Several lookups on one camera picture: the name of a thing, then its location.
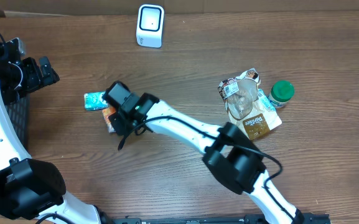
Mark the orange white small packet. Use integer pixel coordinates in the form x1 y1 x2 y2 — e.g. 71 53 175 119
102 106 116 133

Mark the teal tissue packet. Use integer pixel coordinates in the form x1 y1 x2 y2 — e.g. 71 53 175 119
83 91 108 111

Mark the beige snack bag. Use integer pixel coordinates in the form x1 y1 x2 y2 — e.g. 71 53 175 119
218 68 282 140

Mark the green toilet tissue pack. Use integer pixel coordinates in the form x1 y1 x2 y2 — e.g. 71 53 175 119
258 89 276 112

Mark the green lid jar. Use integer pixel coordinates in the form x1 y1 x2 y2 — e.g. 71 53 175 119
268 80 295 108

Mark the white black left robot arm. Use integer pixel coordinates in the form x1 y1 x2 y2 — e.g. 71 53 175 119
0 38 110 223

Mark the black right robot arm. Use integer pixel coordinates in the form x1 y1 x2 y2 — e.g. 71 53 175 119
103 81 305 224

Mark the white barcode scanner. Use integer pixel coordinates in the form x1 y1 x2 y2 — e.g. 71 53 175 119
136 4 165 48

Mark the dark grey mesh basket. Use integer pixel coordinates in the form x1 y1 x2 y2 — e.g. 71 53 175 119
5 96 29 150

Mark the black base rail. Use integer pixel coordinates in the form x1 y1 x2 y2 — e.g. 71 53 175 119
111 213 332 224

